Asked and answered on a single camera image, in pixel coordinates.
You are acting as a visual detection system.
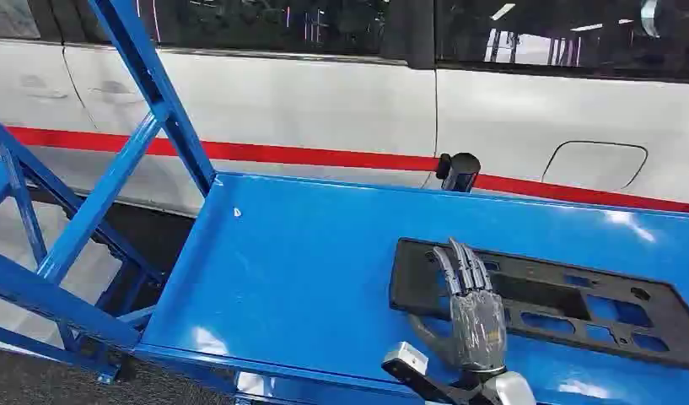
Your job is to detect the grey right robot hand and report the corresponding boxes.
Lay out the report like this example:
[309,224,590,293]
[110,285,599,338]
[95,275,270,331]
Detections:
[408,238,509,375]

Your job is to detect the black plastic plate panel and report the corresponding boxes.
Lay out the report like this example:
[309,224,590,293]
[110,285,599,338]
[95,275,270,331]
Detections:
[389,236,689,374]

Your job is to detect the blue metal cart tray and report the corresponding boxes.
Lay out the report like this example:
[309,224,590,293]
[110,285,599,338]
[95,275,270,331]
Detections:
[133,171,689,405]

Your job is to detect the white fuel filler flap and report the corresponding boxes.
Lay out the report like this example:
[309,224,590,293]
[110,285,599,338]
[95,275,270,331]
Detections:
[541,140,650,193]

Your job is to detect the white car body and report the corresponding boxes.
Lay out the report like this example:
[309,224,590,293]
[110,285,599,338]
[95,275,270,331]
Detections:
[0,0,689,218]

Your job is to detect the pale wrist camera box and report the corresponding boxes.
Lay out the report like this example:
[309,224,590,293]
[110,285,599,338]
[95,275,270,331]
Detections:
[397,341,430,377]

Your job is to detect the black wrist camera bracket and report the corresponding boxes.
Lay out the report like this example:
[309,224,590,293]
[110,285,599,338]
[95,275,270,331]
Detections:
[381,359,504,405]

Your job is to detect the black cylinder post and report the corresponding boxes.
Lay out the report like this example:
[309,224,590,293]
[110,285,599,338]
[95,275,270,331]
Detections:
[435,152,482,195]

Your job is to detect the blue steel cart frame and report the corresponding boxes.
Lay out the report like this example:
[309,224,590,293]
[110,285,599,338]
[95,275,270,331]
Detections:
[0,0,218,386]

